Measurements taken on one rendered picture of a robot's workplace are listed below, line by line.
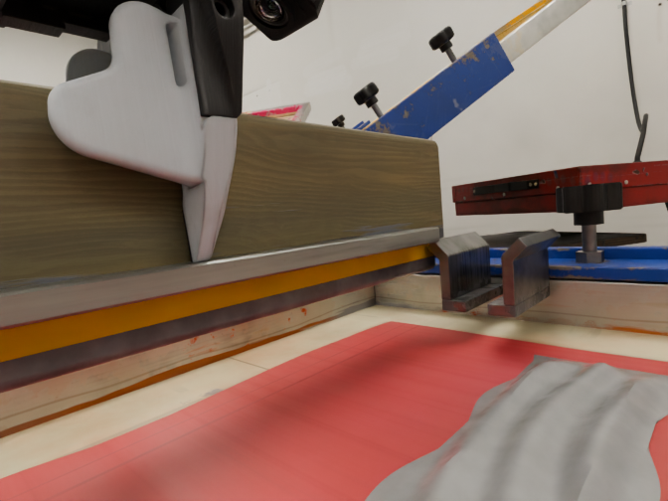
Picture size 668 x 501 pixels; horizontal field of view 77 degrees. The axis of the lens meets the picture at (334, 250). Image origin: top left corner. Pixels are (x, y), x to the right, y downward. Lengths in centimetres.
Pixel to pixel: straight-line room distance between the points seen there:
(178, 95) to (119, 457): 16
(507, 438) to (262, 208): 14
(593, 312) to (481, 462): 21
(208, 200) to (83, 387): 17
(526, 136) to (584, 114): 24
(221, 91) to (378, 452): 16
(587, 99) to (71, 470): 212
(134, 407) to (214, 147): 17
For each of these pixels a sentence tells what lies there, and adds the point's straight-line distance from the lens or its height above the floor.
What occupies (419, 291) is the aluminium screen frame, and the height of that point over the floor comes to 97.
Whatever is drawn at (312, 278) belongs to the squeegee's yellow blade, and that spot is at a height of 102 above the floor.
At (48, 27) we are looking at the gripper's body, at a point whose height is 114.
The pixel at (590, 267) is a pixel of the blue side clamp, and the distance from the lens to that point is 36.
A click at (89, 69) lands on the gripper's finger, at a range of 22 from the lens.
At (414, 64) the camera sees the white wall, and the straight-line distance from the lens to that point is 257.
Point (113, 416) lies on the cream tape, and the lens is 28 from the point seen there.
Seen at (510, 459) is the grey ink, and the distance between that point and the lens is 18.
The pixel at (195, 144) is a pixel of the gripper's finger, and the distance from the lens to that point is 16.
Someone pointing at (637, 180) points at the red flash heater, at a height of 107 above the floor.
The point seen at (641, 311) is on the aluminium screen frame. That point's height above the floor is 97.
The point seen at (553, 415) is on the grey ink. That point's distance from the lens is 22.
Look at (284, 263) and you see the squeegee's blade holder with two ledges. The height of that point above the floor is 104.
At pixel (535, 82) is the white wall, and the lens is 225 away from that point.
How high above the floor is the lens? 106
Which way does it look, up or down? 5 degrees down
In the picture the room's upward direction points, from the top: 5 degrees counter-clockwise
